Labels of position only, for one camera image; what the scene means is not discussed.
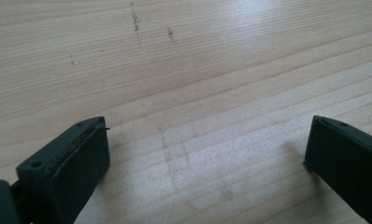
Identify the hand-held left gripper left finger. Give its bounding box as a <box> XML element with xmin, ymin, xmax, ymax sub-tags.
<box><xmin>15</xmin><ymin>116</ymin><xmax>111</xmax><ymax>224</ymax></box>

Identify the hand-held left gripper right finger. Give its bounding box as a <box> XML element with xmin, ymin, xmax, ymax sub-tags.
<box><xmin>303</xmin><ymin>115</ymin><xmax>372</xmax><ymax>224</ymax></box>

